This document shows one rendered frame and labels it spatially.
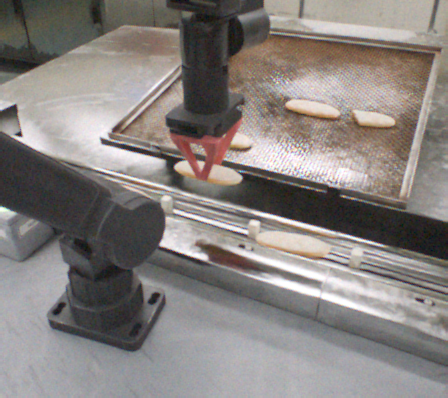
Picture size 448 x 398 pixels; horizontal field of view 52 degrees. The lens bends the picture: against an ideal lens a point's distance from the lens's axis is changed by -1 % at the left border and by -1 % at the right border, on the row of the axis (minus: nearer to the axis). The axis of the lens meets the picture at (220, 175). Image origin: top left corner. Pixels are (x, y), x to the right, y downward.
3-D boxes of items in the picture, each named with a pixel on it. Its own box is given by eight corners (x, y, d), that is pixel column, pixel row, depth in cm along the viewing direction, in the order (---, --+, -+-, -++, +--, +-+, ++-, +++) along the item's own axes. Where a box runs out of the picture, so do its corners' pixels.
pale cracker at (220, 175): (169, 173, 64) (168, 166, 63) (182, 160, 67) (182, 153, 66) (235, 189, 60) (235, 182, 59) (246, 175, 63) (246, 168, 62)
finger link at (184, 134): (240, 167, 64) (240, 105, 59) (217, 194, 59) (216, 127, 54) (196, 157, 67) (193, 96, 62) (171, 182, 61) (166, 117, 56)
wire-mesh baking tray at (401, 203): (108, 139, 81) (106, 132, 80) (226, 27, 115) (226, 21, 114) (405, 210, 63) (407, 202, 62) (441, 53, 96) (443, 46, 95)
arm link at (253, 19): (158, -46, 50) (220, -40, 45) (223, -56, 57) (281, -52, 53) (166, 61, 56) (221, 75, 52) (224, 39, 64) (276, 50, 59)
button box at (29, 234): (-13, 266, 68) (-35, 205, 62) (27, 236, 74) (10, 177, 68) (28, 283, 65) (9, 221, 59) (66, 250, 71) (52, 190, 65)
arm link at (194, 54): (167, 13, 51) (206, 20, 48) (206, 2, 56) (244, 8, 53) (171, 72, 55) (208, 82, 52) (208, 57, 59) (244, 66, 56)
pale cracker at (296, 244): (253, 247, 62) (253, 241, 61) (258, 230, 65) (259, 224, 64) (328, 261, 59) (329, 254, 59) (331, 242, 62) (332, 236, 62)
